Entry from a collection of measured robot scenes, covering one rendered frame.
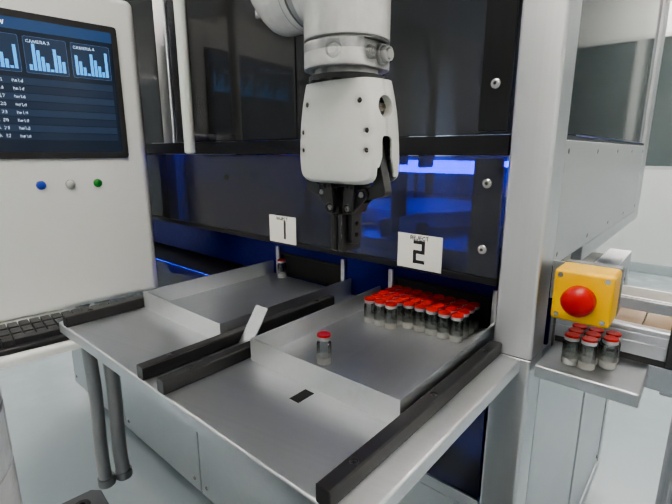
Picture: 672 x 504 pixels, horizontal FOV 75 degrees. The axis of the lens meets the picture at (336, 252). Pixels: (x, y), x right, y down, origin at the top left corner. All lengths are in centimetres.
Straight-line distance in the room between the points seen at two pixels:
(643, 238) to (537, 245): 466
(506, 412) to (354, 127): 53
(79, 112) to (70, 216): 25
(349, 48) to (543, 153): 34
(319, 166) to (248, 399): 31
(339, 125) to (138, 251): 95
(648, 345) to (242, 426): 58
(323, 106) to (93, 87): 88
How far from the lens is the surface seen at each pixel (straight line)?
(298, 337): 74
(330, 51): 43
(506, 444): 81
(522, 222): 68
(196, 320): 80
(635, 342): 80
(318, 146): 46
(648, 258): 535
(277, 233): 98
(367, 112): 42
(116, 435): 159
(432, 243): 74
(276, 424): 54
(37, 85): 124
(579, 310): 64
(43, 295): 127
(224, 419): 56
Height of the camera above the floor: 119
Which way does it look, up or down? 13 degrees down
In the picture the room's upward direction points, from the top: straight up
